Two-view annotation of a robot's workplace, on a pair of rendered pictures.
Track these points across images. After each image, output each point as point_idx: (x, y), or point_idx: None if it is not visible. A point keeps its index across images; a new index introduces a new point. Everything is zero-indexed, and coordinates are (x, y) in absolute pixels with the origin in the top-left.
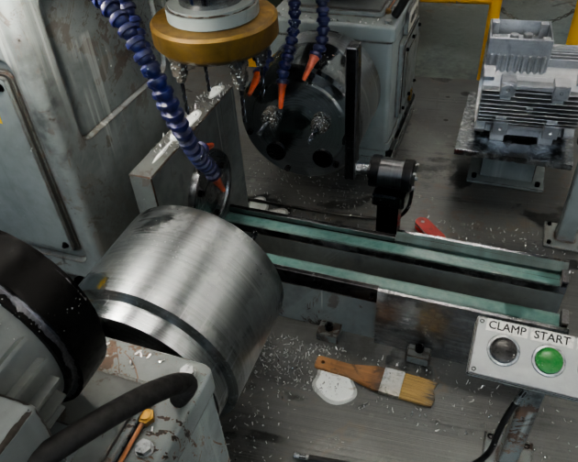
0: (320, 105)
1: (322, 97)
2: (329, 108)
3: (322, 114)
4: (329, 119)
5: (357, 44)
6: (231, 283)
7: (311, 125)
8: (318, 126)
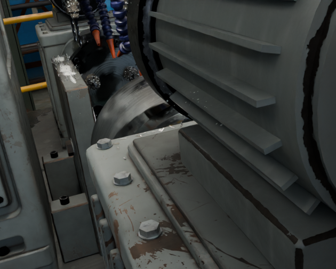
0: (127, 61)
1: (127, 54)
2: (134, 61)
3: (130, 66)
4: (136, 69)
5: None
6: None
7: (127, 75)
8: (134, 73)
